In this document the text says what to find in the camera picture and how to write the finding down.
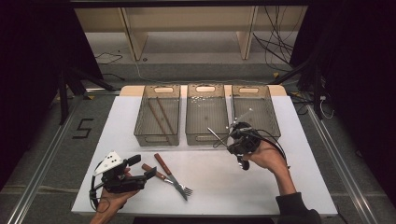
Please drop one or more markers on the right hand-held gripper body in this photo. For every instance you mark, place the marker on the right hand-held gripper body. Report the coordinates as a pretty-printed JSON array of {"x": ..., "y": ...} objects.
[{"x": 247, "y": 138}]

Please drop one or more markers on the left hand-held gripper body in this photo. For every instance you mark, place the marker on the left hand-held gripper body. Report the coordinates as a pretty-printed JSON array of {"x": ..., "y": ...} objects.
[{"x": 121, "y": 182}]

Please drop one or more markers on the metal spoon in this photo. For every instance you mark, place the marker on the metal spoon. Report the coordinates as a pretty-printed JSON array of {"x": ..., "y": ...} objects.
[{"x": 216, "y": 135}]

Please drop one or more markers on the transparent grey plastic bin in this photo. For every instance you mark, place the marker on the transparent grey plastic bin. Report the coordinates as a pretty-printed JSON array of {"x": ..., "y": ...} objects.
[
  {"x": 146, "y": 124},
  {"x": 261, "y": 112},
  {"x": 207, "y": 119}
]

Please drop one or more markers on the brown wooden chopstick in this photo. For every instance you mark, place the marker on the brown wooden chopstick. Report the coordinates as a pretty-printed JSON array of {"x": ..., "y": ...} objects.
[
  {"x": 158, "y": 120},
  {"x": 165, "y": 114}
]

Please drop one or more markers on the person's left hand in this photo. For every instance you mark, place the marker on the person's left hand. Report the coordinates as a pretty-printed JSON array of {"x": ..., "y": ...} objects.
[{"x": 115, "y": 200}]

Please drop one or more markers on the person's right hand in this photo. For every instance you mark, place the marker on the person's right hand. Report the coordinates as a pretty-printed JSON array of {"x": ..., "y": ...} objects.
[{"x": 269, "y": 157}]

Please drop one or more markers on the black metal stand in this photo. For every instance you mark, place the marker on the black metal stand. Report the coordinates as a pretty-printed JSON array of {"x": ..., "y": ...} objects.
[
  {"x": 63, "y": 99},
  {"x": 316, "y": 87}
]

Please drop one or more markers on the light wooden shelf unit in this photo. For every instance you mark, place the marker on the light wooden shelf unit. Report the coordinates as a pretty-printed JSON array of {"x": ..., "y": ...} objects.
[{"x": 193, "y": 21}]

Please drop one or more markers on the black curtain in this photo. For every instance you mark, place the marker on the black curtain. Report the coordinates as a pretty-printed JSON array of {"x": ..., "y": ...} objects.
[
  {"x": 364, "y": 77},
  {"x": 28, "y": 77}
]

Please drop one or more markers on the aluminium floor rail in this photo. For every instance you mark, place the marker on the aluminium floor rail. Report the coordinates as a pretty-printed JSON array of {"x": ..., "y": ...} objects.
[
  {"x": 345, "y": 174},
  {"x": 40, "y": 174}
]

